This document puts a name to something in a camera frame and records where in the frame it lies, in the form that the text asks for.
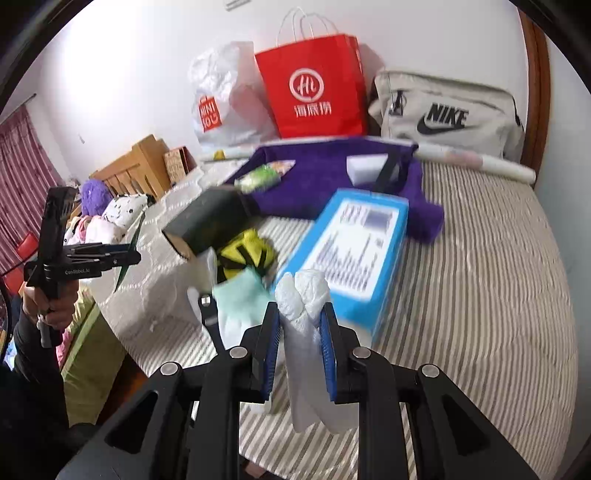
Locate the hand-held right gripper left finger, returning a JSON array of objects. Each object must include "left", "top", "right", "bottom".
[{"left": 55, "top": 302, "right": 283, "bottom": 480}]

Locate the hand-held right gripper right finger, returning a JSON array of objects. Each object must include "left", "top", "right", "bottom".
[{"left": 320, "top": 302, "right": 539, "bottom": 480}]

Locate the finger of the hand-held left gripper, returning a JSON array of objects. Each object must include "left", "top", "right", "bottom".
[
  {"left": 69, "top": 251, "right": 142, "bottom": 271},
  {"left": 64, "top": 243, "right": 136, "bottom": 256}
]

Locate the white glove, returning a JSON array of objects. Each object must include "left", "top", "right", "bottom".
[{"left": 274, "top": 269, "right": 362, "bottom": 435}]

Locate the green snack packet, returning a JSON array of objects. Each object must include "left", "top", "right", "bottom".
[{"left": 233, "top": 159, "right": 297, "bottom": 195}]

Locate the white sponge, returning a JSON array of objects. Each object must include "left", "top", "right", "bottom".
[{"left": 346, "top": 154, "right": 391, "bottom": 186}]

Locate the person's left forearm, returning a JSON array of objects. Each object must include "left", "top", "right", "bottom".
[{"left": 0, "top": 318, "right": 71, "bottom": 480}]

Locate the person's left hand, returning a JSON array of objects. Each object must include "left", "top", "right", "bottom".
[{"left": 20, "top": 277, "right": 80, "bottom": 334}]

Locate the pink cloth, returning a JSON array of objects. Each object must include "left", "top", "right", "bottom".
[{"left": 65, "top": 216, "right": 122, "bottom": 246}]

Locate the white spotted pillow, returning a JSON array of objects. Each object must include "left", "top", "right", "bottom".
[{"left": 100, "top": 194, "right": 149, "bottom": 228}]

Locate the purple plush toy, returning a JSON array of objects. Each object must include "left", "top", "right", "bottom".
[{"left": 80, "top": 179, "right": 115, "bottom": 216}]

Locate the red striped curtain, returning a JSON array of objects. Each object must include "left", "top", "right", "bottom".
[{"left": 0, "top": 105, "right": 66, "bottom": 278}]

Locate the wooden headboard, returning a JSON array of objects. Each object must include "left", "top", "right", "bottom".
[{"left": 89, "top": 134, "right": 172, "bottom": 200}]

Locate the black box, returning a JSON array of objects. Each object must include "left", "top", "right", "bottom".
[{"left": 162, "top": 186, "right": 260, "bottom": 262}]

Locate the green bedsheet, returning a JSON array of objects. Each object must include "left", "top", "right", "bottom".
[{"left": 59, "top": 286, "right": 122, "bottom": 415}]

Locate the blue tissue pack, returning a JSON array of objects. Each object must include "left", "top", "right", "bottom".
[{"left": 275, "top": 187, "right": 411, "bottom": 348}]

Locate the patterned cardboard box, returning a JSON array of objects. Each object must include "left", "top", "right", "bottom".
[{"left": 163, "top": 146, "right": 191, "bottom": 184}]

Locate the striped quilted mattress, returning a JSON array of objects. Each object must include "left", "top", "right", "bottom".
[{"left": 94, "top": 148, "right": 581, "bottom": 480}]

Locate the purple towel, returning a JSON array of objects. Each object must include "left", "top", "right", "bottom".
[{"left": 224, "top": 136, "right": 445, "bottom": 244}]

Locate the white plastic bag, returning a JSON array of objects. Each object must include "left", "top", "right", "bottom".
[{"left": 187, "top": 41, "right": 278, "bottom": 149}]

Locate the rolled white paper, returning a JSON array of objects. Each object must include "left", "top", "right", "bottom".
[{"left": 199, "top": 142, "right": 537, "bottom": 186}]

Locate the red paper bag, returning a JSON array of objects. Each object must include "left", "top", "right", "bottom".
[{"left": 254, "top": 7, "right": 369, "bottom": 140}]

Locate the grey waist bag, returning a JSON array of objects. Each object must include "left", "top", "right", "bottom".
[{"left": 368, "top": 70, "right": 527, "bottom": 163}]

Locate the wooden door frame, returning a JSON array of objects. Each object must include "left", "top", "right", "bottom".
[{"left": 517, "top": 8, "right": 554, "bottom": 186}]

